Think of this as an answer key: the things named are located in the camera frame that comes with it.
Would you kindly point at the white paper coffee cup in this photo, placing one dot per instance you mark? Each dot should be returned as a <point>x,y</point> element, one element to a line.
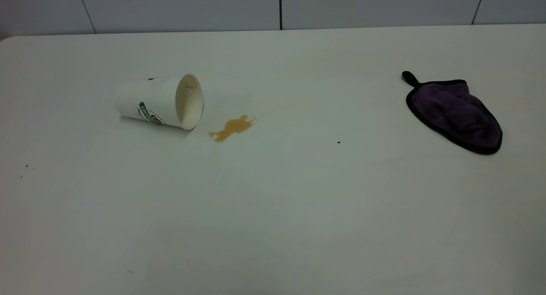
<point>153,99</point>

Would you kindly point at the purple cloth with black trim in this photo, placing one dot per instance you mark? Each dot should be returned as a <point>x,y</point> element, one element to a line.
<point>456,113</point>

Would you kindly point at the brown coffee spill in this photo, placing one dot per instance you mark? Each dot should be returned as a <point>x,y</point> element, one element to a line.
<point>233,126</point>

